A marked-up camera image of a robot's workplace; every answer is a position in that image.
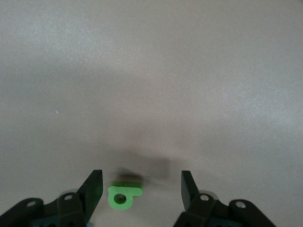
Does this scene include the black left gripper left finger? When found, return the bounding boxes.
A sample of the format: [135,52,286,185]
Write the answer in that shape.
[0,169,104,227]

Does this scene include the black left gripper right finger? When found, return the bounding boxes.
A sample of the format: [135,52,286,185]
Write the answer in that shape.
[174,170,279,227]

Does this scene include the green letter q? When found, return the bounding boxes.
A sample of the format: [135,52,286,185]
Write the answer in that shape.
[107,181,144,210]

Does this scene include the brown table mat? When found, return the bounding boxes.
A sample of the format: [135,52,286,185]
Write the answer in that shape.
[0,0,303,227]

